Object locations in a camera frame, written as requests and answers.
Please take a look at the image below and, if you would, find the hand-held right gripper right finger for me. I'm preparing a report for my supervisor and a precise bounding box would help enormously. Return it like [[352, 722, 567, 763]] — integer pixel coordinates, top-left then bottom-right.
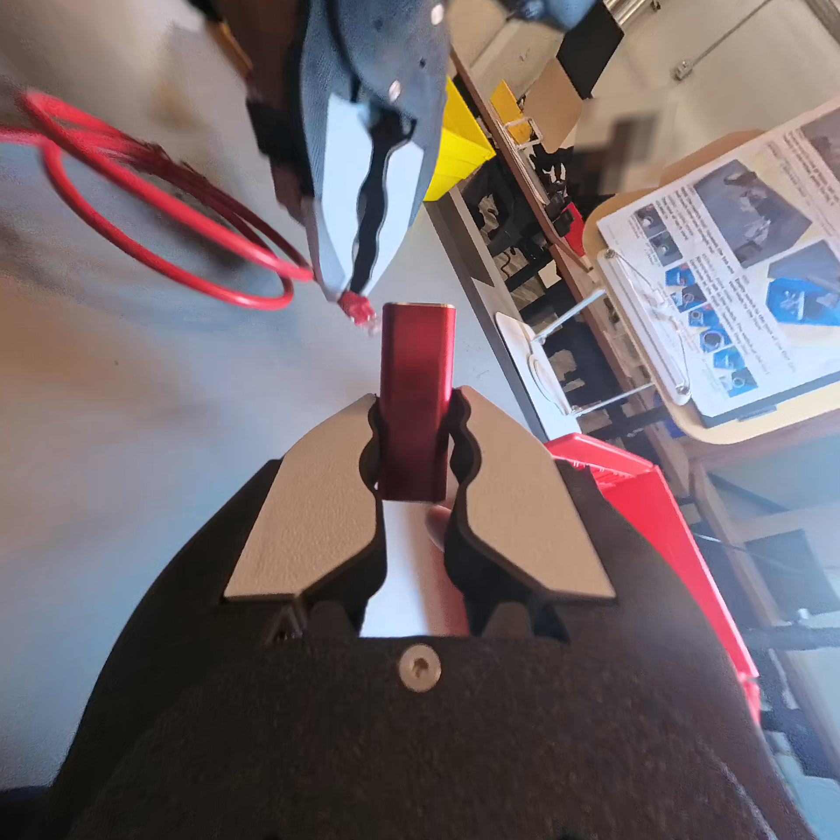
[[445, 386, 619, 601]]

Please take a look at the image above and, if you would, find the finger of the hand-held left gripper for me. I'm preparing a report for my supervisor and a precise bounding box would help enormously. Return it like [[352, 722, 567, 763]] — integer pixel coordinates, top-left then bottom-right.
[[350, 141, 429, 298], [312, 94, 376, 301]]

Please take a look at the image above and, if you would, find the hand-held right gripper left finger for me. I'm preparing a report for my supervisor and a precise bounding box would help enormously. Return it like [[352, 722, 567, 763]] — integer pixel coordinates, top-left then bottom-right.
[[222, 392, 388, 601]]

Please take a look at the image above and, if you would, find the yellow plastic bin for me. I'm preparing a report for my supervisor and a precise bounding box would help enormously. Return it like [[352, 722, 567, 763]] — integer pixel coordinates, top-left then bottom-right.
[[423, 75, 496, 201]]

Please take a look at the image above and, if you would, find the red ethernet cable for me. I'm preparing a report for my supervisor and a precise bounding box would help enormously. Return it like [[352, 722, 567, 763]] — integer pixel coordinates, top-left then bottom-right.
[[0, 88, 382, 329]]

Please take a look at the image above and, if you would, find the red plastic bin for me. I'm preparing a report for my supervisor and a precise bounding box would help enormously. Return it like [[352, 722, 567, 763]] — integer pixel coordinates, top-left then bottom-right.
[[545, 433, 762, 716]]

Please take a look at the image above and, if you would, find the red ethernet splitter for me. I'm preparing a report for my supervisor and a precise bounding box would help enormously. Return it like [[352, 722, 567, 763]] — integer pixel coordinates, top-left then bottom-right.
[[377, 302, 458, 503]]

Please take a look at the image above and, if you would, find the long wooden table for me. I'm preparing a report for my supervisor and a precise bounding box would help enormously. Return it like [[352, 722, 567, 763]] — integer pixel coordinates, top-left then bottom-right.
[[449, 46, 592, 270]]

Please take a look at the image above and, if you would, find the small yellow box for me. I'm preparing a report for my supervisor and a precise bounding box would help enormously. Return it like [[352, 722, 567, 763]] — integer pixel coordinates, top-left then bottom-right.
[[489, 82, 526, 142]]

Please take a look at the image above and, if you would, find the white document stand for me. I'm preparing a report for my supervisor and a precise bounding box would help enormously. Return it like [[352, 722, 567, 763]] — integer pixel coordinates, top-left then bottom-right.
[[495, 289, 657, 417]]

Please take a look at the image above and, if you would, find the small red box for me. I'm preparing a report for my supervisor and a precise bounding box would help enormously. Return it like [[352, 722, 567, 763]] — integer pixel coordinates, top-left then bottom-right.
[[558, 202, 586, 257]]

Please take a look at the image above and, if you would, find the wooden shelf unit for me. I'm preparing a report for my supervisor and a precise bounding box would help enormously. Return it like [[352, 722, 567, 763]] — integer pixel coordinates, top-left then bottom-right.
[[682, 436, 840, 631]]

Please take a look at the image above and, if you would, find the brown and black cardboard panel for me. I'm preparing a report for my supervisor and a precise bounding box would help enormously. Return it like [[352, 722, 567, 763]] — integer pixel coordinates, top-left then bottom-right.
[[525, 3, 624, 148]]

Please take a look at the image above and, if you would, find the clear clipboard clip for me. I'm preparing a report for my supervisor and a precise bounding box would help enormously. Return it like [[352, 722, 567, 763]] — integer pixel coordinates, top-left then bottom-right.
[[600, 249, 693, 408]]

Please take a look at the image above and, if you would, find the wooden clipboard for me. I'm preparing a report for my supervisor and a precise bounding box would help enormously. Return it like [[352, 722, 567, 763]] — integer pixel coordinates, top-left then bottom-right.
[[584, 131, 840, 447]]

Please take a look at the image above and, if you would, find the printed instruction sheet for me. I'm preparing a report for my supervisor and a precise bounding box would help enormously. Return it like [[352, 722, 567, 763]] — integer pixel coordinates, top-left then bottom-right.
[[597, 98, 840, 417]]

